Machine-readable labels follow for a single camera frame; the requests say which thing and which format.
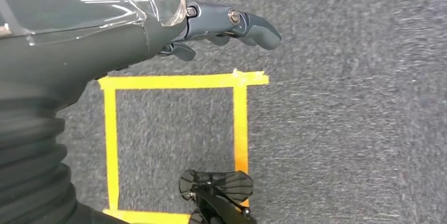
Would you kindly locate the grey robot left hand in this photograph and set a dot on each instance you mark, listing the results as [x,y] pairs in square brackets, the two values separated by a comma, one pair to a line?
[87,41]

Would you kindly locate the yellow floor tape square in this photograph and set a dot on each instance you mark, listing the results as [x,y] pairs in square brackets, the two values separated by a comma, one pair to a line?
[174,82]

